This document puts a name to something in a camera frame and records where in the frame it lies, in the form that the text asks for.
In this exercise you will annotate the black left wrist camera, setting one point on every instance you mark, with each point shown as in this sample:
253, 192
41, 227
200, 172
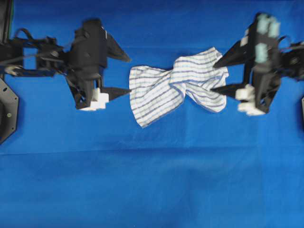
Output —
89, 45

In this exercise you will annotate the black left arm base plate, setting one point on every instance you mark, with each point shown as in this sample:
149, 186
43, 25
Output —
9, 103

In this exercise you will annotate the black frame post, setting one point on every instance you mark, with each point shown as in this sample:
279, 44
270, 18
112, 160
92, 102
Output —
6, 18

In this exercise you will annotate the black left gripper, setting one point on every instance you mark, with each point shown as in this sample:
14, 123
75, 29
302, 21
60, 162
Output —
84, 75

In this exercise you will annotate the blue striped white towel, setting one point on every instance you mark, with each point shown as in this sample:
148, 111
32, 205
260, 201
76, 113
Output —
156, 92

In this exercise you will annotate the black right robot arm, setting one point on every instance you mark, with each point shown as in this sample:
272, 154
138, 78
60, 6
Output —
291, 62

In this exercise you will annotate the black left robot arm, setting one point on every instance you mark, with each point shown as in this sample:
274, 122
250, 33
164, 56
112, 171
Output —
31, 57

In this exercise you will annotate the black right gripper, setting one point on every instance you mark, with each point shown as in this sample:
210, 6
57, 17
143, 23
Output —
258, 50

